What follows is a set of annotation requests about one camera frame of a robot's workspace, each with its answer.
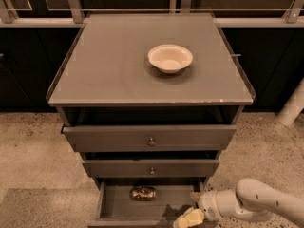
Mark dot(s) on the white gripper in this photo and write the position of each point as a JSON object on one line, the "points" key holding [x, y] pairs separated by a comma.
{"points": [[207, 203]]}

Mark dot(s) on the orange soda can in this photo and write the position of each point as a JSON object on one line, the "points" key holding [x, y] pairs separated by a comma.
{"points": [[142, 193]]}

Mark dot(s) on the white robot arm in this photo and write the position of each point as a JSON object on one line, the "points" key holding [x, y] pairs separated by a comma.
{"points": [[252, 201]]}

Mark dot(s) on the middle grey drawer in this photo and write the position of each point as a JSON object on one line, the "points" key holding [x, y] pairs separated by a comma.
{"points": [[150, 168]]}

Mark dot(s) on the grey drawer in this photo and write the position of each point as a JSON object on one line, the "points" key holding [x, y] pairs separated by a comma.
{"points": [[148, 138], [116, 209], [150, 168]]}

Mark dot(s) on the bottom grey drawer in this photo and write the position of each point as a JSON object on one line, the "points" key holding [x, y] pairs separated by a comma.
{"points": [[116, 209]]}

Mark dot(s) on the top grey drawer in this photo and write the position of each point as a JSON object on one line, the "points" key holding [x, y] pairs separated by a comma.
{"points": [[148, 138]]}

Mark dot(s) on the grey drawer cabinet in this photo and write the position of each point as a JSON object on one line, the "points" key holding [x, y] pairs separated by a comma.
{"points": [[108, 81]]}

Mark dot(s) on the white pipe leg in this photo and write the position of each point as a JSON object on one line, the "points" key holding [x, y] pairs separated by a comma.
{"points": [[293, 106]]}

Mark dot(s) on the white paper bowl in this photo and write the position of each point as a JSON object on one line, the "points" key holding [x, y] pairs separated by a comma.
{"points": [[170, 59]]}

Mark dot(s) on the metal railing frame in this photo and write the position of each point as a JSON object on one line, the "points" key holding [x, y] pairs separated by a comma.
{"points": [[227, 13]]}

